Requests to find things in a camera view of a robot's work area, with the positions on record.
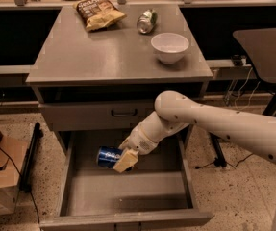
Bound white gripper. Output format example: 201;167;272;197
113;125;158;173

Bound blue pepsi can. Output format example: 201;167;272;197
96;146;122;168

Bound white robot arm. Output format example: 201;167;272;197
113;91;276;231

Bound open grey bottom drawer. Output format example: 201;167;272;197
40;129;213;231

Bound grey upper drawer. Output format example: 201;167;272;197
40;100;154;131

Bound grey drawer cabinet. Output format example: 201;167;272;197
27;4;213;149

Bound green soda can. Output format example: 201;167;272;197
137;9;158;34

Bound black stand leg right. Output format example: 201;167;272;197
210;134;227;167

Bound black stand leg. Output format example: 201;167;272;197
210;134;227;167
19;122;43;193

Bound black stand leg left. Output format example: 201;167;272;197
19;122;43;193

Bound white bowl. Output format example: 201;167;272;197
151;33;189;64

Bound cardboard box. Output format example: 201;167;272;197
0;131;28;215

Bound chip bag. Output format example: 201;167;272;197
74;0;126;32

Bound dark chair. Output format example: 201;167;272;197
233;28;276;116

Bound black drawer handle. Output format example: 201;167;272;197
111;109;138;117

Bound black floor cable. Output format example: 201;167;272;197
194;152;255;170

